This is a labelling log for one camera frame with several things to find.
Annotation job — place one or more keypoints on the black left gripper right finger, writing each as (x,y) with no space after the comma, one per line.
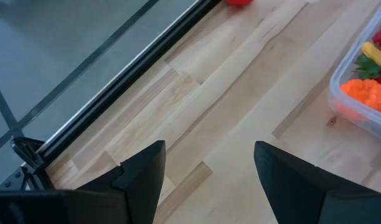
(296,193)

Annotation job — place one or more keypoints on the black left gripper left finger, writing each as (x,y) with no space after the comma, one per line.
(140,186)

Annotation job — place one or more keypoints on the red strawberry with large leaf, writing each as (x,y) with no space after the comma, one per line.
(366,67)

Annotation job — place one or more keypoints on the pinkish red round fruit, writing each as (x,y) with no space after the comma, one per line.
(238,2)

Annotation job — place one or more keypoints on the clear plastic container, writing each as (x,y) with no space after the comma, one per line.
(365,123)

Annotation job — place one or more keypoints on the black aluminium table frame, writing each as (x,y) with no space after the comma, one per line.
(131,74)

